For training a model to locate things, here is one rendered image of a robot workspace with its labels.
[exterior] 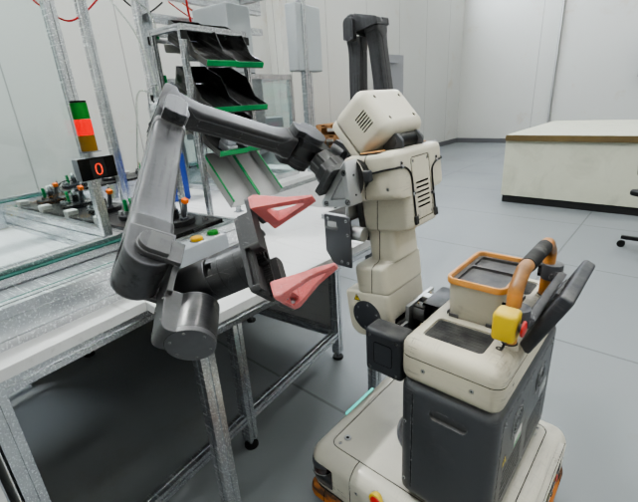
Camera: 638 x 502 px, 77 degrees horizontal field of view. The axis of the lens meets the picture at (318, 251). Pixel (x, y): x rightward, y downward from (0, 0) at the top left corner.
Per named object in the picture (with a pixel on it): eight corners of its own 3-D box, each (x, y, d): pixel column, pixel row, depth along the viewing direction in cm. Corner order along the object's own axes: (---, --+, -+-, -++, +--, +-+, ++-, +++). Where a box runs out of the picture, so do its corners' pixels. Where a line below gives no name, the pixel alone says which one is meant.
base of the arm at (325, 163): (331, 170, 97) (360, 163, 105) (311, 149, 99) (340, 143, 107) (318, 196, 103) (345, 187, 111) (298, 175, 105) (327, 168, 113)
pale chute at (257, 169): (279, 193, 181) (283, 187, 178) (256, 199, 173) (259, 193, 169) (247, 146, 188) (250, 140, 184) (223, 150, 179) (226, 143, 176)
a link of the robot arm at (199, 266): (167, 265, 53) (194, 290, 57) (158, 304, 48) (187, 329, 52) (212, 245, 52) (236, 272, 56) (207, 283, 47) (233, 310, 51)
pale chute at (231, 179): (256, 201, 170) (260, 194, 167) (230, 208, 161) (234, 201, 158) (223, 151, 176) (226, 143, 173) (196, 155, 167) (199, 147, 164)
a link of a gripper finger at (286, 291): (315, 218, 46) (244, 250, 48) (333, 274, 43) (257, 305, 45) (332, 239, 52) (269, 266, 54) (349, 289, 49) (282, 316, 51)
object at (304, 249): (386, 237, 163) (386, 231, 162) (192, 337, 101) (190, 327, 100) (270, 214, 208) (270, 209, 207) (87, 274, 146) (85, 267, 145)
